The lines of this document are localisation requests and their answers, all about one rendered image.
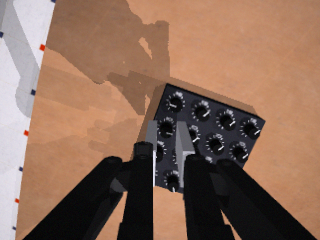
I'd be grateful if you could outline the black knob box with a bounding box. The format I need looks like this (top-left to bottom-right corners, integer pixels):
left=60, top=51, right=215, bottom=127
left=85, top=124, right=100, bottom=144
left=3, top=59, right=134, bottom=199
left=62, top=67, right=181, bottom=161
left=153, top=83, right=266, bottom=194

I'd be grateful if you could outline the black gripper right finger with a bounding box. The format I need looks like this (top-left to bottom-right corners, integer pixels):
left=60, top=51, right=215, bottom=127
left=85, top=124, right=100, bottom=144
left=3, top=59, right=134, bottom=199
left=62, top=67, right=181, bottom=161
left=175, top=121, right=317, bottom=240

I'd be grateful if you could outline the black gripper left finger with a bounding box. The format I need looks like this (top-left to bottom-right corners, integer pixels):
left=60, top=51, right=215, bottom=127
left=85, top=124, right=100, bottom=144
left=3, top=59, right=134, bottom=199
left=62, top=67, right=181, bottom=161
left=22, top=120, right=157, bottom=240

